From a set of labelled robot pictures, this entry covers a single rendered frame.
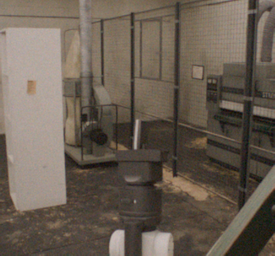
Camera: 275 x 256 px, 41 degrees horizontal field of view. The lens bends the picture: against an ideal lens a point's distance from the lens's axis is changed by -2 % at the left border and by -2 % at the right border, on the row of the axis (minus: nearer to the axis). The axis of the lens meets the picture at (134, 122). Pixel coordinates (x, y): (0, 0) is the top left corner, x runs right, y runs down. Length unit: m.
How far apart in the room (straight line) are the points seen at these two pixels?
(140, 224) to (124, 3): 8.83
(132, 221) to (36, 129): 3.58
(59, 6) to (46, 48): 4.70
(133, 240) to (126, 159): 0.16
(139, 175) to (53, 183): 3.75
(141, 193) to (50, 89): 3.55
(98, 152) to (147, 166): 5.15
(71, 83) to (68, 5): 2.96
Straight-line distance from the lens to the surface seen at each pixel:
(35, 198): 4.46
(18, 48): 4.13
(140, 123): 0.75
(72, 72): 6.36
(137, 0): 9.58
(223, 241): 1.17
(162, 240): 0.74
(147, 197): 0.72
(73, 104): 6.47
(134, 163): 0.74
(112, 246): 0.76
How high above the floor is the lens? 1.78
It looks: 11 degrees down
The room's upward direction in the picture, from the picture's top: straight up
